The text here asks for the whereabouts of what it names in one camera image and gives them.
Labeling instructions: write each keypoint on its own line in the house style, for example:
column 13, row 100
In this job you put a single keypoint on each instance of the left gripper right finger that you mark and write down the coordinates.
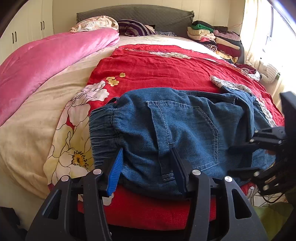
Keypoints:
column 219, row 210

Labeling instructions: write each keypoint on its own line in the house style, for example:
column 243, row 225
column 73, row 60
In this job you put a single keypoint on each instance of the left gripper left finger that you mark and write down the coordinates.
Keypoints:
column 74, row 208

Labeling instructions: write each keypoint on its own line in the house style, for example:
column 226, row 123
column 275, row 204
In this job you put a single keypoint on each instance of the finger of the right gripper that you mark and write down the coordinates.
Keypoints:
column 269, row 137
column 243, row 176

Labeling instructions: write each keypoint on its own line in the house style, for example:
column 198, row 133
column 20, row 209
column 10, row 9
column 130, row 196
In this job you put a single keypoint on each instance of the blue denim lace-trimmed pants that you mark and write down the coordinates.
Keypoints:
column 201, row 126

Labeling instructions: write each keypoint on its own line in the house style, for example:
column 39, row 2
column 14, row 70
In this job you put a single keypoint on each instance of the green sleeve right forearm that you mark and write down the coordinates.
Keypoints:
column 273, row 216

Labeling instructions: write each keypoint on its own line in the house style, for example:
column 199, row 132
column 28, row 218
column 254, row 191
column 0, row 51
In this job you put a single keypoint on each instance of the beige knit garment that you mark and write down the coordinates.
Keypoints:
column 268, row 73

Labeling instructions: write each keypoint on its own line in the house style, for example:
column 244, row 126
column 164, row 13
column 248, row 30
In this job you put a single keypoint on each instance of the dark red clothes heap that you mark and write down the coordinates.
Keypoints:
column 249, row 70

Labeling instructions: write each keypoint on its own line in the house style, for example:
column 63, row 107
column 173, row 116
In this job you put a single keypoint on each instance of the beige bed sheet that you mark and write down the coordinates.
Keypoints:
column 26, row 137

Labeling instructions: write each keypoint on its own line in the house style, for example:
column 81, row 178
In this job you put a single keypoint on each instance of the cream curtain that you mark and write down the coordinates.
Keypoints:
column 267, row 37

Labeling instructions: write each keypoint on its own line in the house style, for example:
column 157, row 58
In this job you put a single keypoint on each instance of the stack of folded clothes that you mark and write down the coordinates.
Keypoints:
column 219, row 39

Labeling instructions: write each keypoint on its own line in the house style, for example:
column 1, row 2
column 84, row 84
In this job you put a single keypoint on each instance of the pink quilt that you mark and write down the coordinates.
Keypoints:
column 31, row 65

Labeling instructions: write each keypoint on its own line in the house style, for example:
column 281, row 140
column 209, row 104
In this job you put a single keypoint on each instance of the red floral bedspread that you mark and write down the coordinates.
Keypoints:
column 132, row 67

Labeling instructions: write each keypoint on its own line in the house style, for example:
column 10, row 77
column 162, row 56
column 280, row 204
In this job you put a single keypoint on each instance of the grey quilted headboard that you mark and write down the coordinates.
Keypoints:
column 164, row 19

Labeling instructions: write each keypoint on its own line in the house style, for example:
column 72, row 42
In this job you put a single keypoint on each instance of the purple striped pillow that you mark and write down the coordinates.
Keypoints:
column 132, row 28

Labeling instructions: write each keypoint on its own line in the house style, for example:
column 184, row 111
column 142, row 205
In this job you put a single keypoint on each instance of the floral beige pillow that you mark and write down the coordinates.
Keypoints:
column 95, row 23

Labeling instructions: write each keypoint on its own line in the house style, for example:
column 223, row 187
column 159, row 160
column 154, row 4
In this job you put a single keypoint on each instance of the white built-in wardrobe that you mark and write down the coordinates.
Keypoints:
column 33, row 21

